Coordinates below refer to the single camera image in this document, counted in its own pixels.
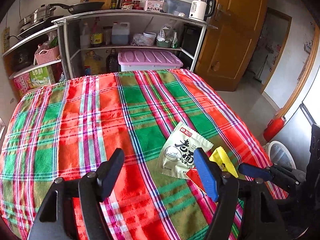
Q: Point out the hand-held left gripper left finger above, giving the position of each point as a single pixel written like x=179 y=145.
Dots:
x=113 y=170

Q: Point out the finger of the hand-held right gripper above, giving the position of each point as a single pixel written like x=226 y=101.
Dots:
x=252 y=170

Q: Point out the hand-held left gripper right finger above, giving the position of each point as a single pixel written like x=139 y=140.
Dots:
x=206 y=175

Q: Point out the red foil wrapper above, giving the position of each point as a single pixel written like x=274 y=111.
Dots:
x=195 y=177

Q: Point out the yellow wrapper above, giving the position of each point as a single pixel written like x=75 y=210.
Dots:
x=221 y=158

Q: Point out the pale green food packet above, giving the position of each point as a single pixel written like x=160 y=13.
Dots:
x=180 y=150

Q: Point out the clear bin liner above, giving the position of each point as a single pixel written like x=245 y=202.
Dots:
x=282 y=156

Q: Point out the red cylinder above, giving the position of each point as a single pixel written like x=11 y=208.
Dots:
x=273 y=130

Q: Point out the plaid blanket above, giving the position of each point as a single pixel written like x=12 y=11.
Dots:
x=87 y=120

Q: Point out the yellow cooking oil bottle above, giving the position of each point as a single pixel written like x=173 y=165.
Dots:
x=92 y=65

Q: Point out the dark glass bottle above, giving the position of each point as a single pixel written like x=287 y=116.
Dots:
x=112 y=62

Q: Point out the pink lidded storage box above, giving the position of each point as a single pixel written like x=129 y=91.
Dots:
x=150 y=58

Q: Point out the green carton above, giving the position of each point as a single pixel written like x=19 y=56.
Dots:
x=41 y=76

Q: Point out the pink carton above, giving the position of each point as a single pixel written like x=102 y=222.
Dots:
x=22 y=85

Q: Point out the wooden door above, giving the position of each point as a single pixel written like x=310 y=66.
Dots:
x=232 y=42

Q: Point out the crumpled plastic bag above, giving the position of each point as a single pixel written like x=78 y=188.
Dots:
x=138 y=40

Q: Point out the glass jar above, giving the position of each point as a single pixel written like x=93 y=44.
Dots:
x=107 y=37

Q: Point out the pink plastic basket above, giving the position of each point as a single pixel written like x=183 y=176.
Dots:
x=47 y=55

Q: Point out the yellow label sauce bottle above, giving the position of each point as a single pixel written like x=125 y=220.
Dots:
x=96 y=37

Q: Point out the clear tall bottle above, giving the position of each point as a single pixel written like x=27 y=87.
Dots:
x=85 y=38

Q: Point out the white jug with dark liquid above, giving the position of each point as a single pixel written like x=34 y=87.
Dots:
x=120 y=35

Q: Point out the green bowl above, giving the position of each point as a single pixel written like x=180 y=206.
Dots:
x=163 y=44

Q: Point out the white plastic tub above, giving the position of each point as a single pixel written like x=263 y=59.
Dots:
x=150 y=39

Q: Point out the green pouch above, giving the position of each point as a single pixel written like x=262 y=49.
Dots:
x=175 y=41

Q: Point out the dark round appliance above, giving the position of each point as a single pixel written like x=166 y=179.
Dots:
x=21 y=61

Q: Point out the clear bag of food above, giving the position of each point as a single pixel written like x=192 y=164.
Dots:
x=167 y=33

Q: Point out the small metal shelf unit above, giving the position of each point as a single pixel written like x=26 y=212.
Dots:
x=22 y=45

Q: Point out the large metal shelf unit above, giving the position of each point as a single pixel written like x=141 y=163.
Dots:
x=140 y=13

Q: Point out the black induction cooker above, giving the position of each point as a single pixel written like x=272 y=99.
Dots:
x=32 y=31

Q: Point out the black frying pan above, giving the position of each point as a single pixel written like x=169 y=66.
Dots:
x=85 y=7

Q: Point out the red sauce jar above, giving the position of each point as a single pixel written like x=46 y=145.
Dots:
x=136 y=5
x=127 y=4

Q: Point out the white electric kettle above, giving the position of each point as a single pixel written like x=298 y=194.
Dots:
x=198 y=8

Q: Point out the pink utensil holder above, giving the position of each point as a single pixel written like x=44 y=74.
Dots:
x=153 y=5

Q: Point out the yellowed power strip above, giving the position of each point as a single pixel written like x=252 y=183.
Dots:
x=5 y=40

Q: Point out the clear plastic container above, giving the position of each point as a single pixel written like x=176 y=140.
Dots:
x=176 y=7

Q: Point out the steel steamer pot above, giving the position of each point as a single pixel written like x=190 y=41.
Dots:
x=40 y=16

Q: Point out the wooden door frame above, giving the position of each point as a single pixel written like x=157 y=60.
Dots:
x=287 y=55

